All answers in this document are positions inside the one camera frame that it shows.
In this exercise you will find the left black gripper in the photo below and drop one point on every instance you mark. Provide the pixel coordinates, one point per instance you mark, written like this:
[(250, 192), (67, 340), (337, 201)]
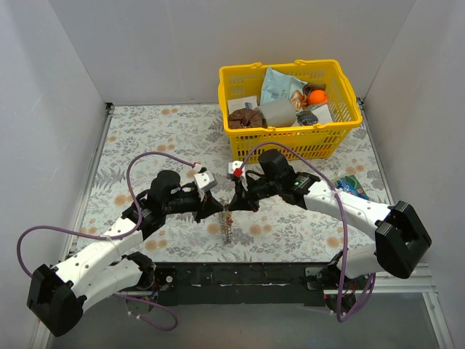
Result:
[(200, 206)]

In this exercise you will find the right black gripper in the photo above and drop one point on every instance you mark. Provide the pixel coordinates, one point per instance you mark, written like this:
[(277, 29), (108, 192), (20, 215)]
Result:
[(245, 196)]

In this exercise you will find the metal keyring disc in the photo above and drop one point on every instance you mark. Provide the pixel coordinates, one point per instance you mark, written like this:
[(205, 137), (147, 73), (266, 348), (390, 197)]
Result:
[(226, 221)]

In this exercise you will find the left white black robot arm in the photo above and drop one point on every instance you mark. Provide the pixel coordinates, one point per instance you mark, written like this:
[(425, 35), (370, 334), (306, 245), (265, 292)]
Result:
[(59, 295)]

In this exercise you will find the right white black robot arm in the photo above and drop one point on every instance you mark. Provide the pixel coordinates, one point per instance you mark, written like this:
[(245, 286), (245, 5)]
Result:
[(400, 239)]

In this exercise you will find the brown chocolate donut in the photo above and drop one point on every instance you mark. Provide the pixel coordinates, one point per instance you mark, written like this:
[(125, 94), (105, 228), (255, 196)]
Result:
[(245, 118)]

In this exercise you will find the floral table mat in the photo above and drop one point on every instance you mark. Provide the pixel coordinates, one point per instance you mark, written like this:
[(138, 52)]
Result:
[(143, 140)]

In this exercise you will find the white card box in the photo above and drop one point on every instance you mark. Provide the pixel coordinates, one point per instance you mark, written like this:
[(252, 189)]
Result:
[(236, 104)]

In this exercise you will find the grey tape roll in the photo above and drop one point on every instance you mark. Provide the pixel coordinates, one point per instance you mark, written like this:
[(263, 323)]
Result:
[(278, 113)]

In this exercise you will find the black car key fob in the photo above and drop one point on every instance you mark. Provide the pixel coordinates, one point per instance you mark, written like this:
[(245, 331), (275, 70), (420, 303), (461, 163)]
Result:
[(306, 118)]

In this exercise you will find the green sponge pack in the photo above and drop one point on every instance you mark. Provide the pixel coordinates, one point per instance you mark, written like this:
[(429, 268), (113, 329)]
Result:
[(350, 184)]

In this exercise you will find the gold wrapped candy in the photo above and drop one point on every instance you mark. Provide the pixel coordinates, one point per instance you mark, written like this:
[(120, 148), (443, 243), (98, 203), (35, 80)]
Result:
[(299, 100)]

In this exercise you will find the yellow plastic basket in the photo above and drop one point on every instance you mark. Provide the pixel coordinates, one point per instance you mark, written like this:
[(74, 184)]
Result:
[(312, 142)]

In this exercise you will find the light blue snack bag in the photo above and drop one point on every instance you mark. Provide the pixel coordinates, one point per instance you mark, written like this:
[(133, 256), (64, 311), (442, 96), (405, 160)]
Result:
[(278, 85)]

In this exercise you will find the orange fruit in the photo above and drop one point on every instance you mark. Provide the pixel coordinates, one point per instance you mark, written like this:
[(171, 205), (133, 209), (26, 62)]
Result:
[(317, 97)]

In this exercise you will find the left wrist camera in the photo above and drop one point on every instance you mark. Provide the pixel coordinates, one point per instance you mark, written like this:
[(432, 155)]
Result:
[(204, 182)]

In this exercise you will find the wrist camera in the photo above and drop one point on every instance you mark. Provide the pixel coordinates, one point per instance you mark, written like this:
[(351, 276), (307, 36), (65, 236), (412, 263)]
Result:
[(204, 182), (236, 173)]

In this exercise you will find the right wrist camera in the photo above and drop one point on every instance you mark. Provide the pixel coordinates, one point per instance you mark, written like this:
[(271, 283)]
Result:
[(236, 173)]

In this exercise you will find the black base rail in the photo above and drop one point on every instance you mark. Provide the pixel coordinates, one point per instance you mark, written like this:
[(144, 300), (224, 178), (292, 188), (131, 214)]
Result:
[(231, 283)]

